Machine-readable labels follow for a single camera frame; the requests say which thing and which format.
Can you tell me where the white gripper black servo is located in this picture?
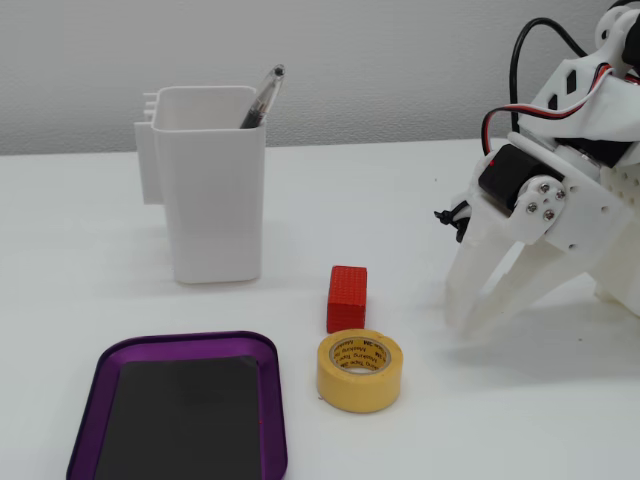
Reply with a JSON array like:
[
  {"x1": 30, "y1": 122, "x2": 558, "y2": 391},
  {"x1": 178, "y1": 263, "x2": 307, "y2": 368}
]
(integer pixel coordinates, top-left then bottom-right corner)
[{"x1": 445, "y1": 130, "x2": 633, "y2": 338}]

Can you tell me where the red textured block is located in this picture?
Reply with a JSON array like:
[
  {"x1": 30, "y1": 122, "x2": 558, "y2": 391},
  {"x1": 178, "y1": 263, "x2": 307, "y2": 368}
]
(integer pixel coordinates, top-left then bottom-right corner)
[{"x1": 326, "y1": 265, "x2": 369, "y2": 335}]

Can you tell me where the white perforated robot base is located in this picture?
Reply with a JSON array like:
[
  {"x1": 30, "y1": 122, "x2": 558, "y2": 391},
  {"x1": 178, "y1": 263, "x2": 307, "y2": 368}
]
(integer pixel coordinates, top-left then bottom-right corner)
[{"x1": 593, "y1": 164, "x2": 640, "y2": 320}]

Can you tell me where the black zip tie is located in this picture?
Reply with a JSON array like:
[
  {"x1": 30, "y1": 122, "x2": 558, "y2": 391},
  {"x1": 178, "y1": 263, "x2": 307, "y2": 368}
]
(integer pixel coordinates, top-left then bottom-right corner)
[{"x1": 433, "y1": 199, "x2": 474, "y2": 245}]

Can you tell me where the yellow masking tape roll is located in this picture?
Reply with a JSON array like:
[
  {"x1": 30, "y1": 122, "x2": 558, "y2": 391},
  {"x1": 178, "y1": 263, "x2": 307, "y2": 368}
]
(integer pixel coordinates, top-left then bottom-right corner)
[{"x1": 316, "y1": 328, "x2": 405, "y2": 414}]

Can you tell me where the purple metal tray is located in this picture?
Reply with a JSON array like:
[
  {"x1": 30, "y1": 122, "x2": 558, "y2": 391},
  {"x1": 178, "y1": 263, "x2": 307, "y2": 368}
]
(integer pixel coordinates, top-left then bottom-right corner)
[{"x1": 65, "y1": 330, "x2": 290, "y2": 480}]

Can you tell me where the clear black ballpoint pen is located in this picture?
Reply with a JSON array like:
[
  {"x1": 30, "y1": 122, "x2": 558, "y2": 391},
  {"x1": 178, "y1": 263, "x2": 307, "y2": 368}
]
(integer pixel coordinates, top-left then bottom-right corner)
[{"x1": 238, "y1": 63, "x2": 287, "y2": 130}]

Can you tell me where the white plastic pen holder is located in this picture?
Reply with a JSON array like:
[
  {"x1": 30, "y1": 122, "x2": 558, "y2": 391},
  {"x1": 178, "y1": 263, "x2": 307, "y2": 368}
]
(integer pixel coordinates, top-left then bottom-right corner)
[{"x1": 133, "y1": 85, "x2": 267, "y2": 286}]

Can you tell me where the red white black servo wire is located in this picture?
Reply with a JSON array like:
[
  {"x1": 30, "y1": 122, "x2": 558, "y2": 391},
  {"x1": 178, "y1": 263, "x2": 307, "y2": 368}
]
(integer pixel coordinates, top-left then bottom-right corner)
[{"x1": 480, "y1": 59, "x2": 640, "y2": 162}]

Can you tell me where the black power cable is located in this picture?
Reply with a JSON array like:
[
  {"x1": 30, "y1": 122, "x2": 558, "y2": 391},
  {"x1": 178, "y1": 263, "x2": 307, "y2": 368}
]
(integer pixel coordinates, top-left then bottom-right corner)
[{"x1": 509, "y1": 17, "x2": 592, "y2": 137}]

